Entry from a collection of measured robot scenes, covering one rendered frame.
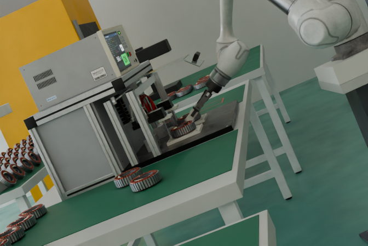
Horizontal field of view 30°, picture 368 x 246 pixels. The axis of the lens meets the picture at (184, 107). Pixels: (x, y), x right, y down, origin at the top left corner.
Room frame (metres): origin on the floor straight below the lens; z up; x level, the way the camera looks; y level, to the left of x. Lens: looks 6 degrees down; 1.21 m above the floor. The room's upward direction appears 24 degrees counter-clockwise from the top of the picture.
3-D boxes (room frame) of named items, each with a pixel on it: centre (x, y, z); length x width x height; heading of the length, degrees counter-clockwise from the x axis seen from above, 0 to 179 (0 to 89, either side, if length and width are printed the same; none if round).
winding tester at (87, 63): (3.08, 0.34, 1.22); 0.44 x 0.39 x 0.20; 170
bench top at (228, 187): (3.05, 0.26, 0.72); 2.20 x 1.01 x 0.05; 170
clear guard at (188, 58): (3.16, 0.00, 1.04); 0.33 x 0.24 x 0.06; 80
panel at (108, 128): (3.05, 0.27, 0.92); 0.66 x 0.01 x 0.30; 170
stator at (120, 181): (2.53, 0.29, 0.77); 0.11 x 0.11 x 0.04
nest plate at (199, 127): (2.89, 0.04, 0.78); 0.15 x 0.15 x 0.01; 80
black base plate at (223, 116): (3.01, 0.04, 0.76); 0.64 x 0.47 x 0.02; 170
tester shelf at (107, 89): (3.06, 0.34, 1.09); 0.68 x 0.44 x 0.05; 170
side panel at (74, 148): (2.76, 0.47, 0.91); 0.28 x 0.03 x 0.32; 80
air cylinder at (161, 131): (3.15, 0.14, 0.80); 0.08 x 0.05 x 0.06; 170
